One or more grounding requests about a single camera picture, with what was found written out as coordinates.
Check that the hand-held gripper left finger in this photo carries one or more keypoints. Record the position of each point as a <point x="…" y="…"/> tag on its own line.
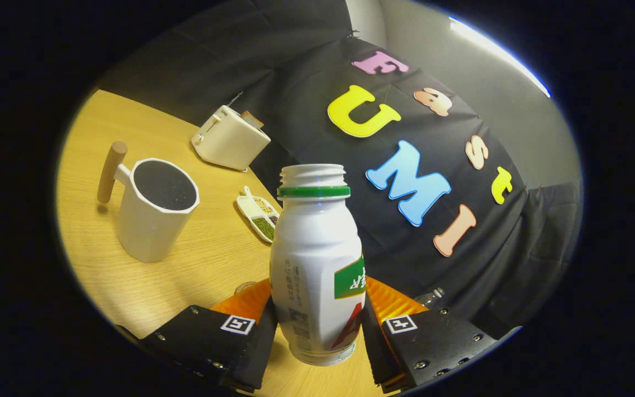
<point x="259" y="353"/>

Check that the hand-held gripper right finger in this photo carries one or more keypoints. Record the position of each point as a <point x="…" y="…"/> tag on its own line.
<point x="375" y="347"/>

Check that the white juice bottle green label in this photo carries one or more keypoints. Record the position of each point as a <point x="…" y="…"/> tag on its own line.
<point x="309" y="253"/>

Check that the clear plastic water bottle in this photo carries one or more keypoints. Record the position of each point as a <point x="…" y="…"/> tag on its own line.
<point x="431" y="296"/>

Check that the white divided dish of beans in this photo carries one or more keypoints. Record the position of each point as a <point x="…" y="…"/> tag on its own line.
<point x="257" y="212"/>

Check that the cream toaster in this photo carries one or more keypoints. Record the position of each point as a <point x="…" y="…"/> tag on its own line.
<point x="229" y="143"/>

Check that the toast slice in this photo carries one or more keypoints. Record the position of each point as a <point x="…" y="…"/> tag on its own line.
<point x="252" y="119"/>

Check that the black backdrop cloth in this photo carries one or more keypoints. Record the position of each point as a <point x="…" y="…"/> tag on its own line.
<point x="306" y="110"/>

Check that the wooden table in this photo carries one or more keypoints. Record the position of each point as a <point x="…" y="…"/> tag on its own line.
<point x="124" y="127"/>

